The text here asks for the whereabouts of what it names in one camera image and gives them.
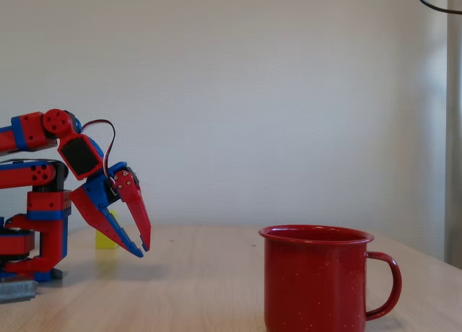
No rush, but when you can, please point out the yellow-green toy block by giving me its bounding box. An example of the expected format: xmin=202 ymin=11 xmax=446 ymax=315
xmin=95 ymin=209 xmax=120 ymax=250

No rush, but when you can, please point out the red enamel mug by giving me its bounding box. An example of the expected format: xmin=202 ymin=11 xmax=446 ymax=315
xmin=258 ymin=224 xmax=403 ymax=332

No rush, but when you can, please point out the grey curtain strip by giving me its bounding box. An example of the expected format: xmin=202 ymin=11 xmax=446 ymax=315
xmin=443 ymin=0 xmax=462 ymax=271

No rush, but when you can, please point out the red white black servo cable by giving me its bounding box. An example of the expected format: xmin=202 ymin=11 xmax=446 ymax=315
xmin=81 ymin=119 xmax=117 ymax=183

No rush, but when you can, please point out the black hanging cable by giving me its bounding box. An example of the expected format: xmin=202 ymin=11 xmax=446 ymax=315
xmin=417 ymin=0 xmax=462 ymax=15

